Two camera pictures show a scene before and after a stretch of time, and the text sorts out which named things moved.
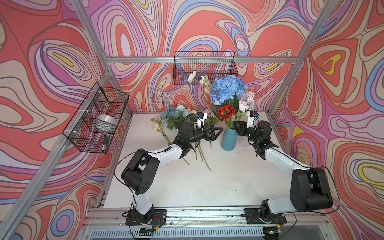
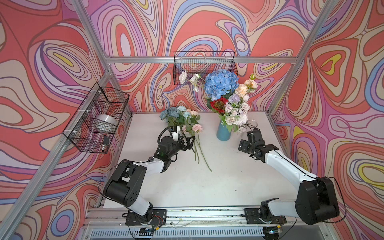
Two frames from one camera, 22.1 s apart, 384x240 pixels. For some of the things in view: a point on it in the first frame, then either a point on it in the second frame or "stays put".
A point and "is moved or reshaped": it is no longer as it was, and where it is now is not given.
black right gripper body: x=243 y=129 to x=252 y=142
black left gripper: x=207 y=133 to x=182 y=142
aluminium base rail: x=205 y=224 stays put
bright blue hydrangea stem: x=227 y=87 is moved or reshaped
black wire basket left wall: x=93 y=127 stays put
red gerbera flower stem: x=225 y=112 to x=219 y=105
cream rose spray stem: x=157 y=127 to x=250 y=85
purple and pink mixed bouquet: x=246 y=103 to x=234 y=98
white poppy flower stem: x=203 y=81 to x=193 y=80
